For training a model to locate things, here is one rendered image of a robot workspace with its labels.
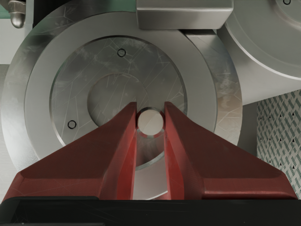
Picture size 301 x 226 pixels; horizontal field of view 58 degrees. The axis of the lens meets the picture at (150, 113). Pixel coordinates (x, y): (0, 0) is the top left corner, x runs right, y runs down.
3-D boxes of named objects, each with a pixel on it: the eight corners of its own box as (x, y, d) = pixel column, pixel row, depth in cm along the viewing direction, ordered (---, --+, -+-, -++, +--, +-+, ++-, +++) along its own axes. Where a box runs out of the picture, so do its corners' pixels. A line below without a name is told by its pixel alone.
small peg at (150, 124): (144, 100, 12) (172, 116, 12) (145, 106, 15) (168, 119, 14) (128, 128, 12) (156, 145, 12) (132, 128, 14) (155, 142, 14)
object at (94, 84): (100, 7, 15) (214, 83, 15) (105, 22, 17) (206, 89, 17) (19, 121, 14) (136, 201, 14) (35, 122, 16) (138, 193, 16)
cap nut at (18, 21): (24, -1, 49) (23, 24, 48) (32, 9, 52) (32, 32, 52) (3, -1, 49) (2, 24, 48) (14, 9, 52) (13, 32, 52)
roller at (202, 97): (230, 24, 16) (204, 218, 16) (180, 90, 42) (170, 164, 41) (41, -3, 16) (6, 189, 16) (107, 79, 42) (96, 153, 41)
